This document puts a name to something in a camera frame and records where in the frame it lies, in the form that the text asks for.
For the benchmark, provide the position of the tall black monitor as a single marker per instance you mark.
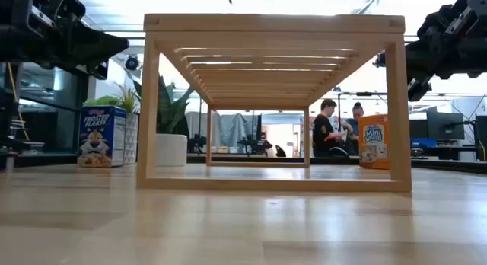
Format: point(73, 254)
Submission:
point(481, 135)

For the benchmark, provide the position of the black background robot arm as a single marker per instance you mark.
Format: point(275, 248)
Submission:
point(196, 142)
point(254, 144)

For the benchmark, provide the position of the black metal stand frame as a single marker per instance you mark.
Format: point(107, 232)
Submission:
point(361, 93)

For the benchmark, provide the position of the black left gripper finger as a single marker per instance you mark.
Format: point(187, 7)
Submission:
point(95, 48)
point(97, 71)

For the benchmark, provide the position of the white pot with snake plant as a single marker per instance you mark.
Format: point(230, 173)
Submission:
point(171, 151)

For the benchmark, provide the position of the black ceiling spotlight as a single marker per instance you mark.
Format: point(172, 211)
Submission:
point(379, 61)

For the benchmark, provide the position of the black wheel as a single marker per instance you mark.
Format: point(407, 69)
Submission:
point(335, 151)

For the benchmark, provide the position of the orange Mini Wheats cereal box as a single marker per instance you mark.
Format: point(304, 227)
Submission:
point(373, 158)

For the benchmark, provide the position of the blue bin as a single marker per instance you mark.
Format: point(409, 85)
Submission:
point(422, 142)

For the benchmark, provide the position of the large black monitor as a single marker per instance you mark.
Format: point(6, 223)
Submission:
point(445, 126)

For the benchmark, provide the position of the triangle-patterned planter with succulent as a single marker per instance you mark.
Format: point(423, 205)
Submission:
point(131, 139)

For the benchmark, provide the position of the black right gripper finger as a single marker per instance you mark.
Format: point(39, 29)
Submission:
point(420, 63)
point(418, 90)

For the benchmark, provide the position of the person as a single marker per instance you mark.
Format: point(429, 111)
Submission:
point(323, 131)
point(357, 114)

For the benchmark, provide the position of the dark glass cabinet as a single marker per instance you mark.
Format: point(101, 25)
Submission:
point(49, 116)

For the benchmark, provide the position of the blue Frosted Flakes cereal box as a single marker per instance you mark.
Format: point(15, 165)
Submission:
point(100, 124)

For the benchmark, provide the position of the small white container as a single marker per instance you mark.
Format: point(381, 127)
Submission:
point(33, 147)

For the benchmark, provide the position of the small black monitor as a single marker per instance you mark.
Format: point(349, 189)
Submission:
point(417, 128)

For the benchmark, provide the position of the wooden slatted shelf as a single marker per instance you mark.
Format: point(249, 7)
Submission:
point(266, 23)

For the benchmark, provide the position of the grey hanging cloth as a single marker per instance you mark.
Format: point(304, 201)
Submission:
point(233, 129)

